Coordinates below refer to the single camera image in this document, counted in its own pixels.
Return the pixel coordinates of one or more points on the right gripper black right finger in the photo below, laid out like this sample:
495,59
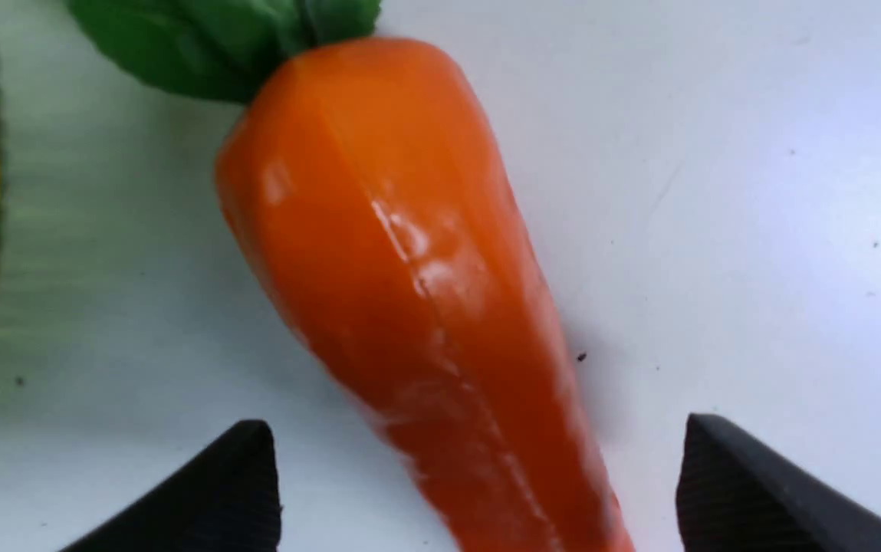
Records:
735,493

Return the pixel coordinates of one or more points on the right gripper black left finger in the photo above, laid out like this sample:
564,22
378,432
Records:
225,499

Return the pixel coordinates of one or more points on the toy carrot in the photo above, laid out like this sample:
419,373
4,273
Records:
365,187

